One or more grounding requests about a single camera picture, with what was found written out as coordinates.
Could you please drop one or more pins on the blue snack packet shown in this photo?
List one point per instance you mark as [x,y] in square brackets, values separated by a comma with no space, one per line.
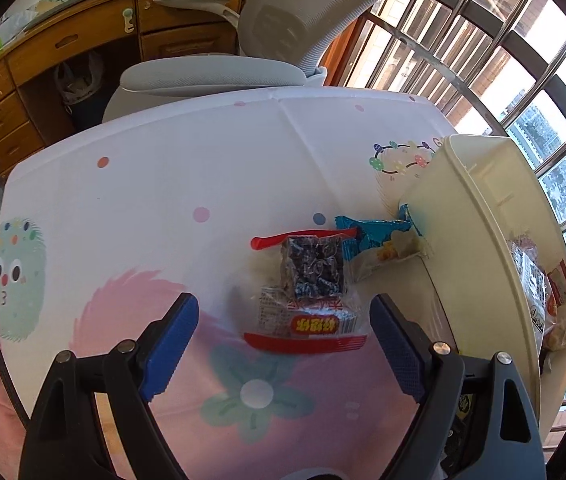
[378,245]

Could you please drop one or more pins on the large clear white-label packet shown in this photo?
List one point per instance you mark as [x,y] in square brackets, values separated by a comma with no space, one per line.
[528,285]

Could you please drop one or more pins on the metal window grille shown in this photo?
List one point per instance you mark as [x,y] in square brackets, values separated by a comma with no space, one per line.
[513,60]

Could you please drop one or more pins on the cartoon printed tablecloth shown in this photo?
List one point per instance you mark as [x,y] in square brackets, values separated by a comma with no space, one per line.
[163,200]

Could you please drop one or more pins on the wooden desk with drawers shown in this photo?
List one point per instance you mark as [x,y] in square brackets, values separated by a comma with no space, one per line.
[88,35]

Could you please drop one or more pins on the grey office chair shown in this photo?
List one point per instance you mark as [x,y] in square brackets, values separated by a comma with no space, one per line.
[273,25]

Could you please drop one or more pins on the clear red-edged jujube packet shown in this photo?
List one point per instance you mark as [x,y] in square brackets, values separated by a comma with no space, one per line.
[313,265]

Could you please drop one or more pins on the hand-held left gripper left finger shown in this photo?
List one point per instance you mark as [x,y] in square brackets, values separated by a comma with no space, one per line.
[170,350]

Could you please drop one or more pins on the white plastic storage bin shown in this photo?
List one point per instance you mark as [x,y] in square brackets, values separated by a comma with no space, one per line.
[463,240]

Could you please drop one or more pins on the red and white bowl-print packet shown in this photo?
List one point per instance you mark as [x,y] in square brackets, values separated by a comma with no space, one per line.
[562,287]

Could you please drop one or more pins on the pale yellow cracker packet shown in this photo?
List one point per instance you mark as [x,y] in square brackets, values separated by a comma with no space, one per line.
[563,332]

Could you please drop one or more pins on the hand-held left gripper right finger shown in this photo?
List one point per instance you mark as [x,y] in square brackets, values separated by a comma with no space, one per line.
[398,350]

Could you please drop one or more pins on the trash bin with bag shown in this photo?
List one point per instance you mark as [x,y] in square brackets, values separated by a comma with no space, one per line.
[80,90]

